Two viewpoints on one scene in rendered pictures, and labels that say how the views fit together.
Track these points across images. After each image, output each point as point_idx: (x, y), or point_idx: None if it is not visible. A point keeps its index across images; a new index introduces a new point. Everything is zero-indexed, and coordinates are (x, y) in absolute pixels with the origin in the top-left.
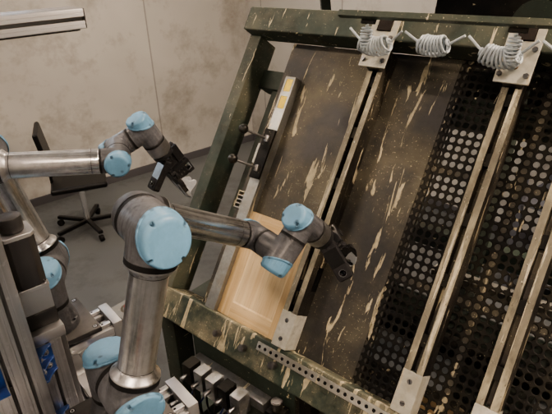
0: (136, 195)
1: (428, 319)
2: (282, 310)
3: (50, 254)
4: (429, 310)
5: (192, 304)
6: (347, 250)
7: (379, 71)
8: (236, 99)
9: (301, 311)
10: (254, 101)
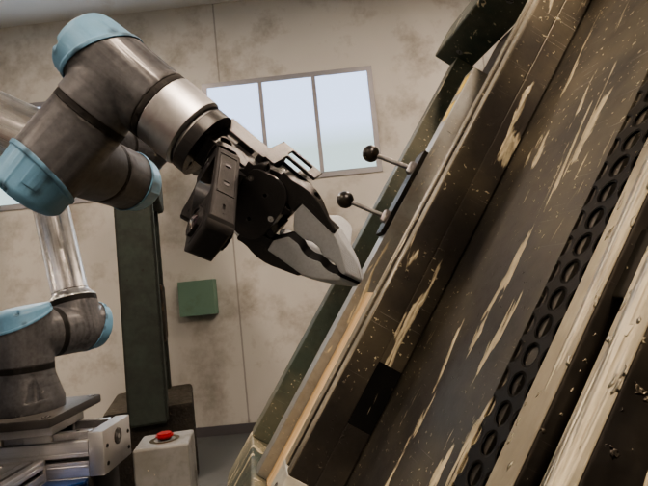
0: None
1: (515, 485)
2: (283, 462)
3: (64, 306)
4: (527, 430)
5: (248, 462)
6: (273, 186)
7: None
8: (408, 147)
9: (310, 472)
10: None
